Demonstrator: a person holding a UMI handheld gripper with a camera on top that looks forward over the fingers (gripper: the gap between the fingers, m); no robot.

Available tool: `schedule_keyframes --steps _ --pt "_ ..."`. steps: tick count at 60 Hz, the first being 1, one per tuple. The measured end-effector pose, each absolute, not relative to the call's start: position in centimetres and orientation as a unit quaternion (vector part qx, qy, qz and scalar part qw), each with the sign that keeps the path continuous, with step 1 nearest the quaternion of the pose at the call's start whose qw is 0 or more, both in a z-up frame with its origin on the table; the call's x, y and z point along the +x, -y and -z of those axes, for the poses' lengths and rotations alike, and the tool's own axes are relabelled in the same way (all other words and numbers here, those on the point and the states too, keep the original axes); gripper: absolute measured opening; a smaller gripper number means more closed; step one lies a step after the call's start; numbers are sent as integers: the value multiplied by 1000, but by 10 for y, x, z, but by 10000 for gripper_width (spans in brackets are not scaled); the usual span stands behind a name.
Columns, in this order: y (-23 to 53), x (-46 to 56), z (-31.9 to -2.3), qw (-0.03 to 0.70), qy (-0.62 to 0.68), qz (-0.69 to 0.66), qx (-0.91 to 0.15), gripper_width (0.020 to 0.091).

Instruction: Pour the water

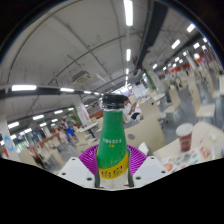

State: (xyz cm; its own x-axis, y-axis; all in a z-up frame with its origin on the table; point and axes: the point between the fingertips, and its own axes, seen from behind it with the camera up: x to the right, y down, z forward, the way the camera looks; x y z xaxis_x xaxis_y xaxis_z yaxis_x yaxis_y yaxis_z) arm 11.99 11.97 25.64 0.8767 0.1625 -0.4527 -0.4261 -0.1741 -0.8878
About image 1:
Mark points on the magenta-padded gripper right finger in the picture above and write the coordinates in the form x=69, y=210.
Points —
x=136, y=159

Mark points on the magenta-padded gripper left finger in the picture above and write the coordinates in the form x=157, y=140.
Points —
x=88, y=156

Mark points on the green drink bottle black cap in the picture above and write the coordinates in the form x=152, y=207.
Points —
x=112, y=143

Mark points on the white paper napkin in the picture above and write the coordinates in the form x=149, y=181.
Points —
x=143, y=148

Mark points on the group of beige chairs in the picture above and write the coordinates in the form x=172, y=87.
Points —
x=146, y=131

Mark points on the red paper cup with lid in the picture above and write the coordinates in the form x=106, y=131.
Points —
x=185, y=136

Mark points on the small red sachet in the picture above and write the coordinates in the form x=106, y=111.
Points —
x=205, y=152

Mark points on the ceiling air conditioner unit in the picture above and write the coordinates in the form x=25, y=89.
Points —
x=81, y=77

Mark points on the group of ceiling lights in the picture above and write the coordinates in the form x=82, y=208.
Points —
x=24, y=87

